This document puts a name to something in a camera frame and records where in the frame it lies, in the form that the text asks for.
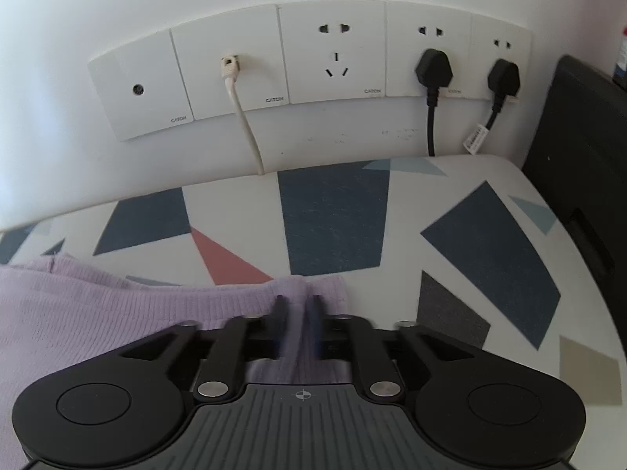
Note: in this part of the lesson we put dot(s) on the white power socket plate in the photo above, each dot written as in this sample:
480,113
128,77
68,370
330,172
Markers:
519,44
401,29
335,49

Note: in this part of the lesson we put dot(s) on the amber glass bottle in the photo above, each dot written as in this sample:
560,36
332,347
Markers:
621,63

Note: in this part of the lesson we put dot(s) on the lilac pajama top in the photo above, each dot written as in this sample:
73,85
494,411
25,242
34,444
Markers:
122,313

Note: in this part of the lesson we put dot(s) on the black cabinet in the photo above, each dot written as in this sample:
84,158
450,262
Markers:
578,156

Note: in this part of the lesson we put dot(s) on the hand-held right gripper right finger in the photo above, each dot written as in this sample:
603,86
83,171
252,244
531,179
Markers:
318,328

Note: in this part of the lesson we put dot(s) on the white aerial socket plate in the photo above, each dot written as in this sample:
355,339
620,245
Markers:
137,88

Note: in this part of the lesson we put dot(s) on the white network socket plate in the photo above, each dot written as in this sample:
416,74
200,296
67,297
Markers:
259,58

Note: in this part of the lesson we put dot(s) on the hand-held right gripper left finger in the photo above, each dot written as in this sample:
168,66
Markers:
230,352

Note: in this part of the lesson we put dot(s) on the black tagged power plug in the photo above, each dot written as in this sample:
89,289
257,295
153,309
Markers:
504,78

